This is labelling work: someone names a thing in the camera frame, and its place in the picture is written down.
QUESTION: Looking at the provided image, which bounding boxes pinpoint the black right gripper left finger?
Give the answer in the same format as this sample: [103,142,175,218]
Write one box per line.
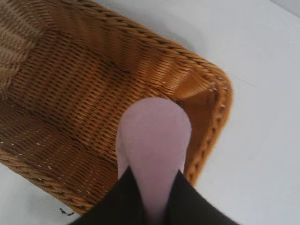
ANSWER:
[69,166,150,225]

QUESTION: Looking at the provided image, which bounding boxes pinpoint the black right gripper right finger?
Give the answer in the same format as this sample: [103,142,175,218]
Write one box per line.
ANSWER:
[164,170,242,225]

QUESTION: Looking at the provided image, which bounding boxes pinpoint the pink toy peach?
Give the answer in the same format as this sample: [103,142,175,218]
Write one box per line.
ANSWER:
[117,97,193,225]

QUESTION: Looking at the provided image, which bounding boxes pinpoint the brown wicker basket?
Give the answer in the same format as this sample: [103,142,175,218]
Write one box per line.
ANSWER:
[0,0,234,215]

